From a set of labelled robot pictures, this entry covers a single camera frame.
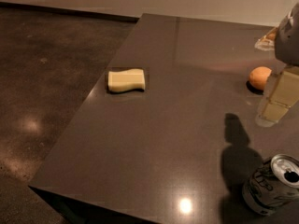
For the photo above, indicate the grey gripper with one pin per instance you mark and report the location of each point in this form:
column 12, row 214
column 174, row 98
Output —
column 288, row 41

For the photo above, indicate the orange fruit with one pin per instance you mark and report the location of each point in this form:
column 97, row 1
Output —
column 258, row 77

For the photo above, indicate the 7up soda can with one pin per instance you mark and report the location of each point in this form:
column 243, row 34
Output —
column 273, row 185

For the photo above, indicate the yellow sponge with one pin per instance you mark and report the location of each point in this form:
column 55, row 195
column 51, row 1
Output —
column 127, row 80

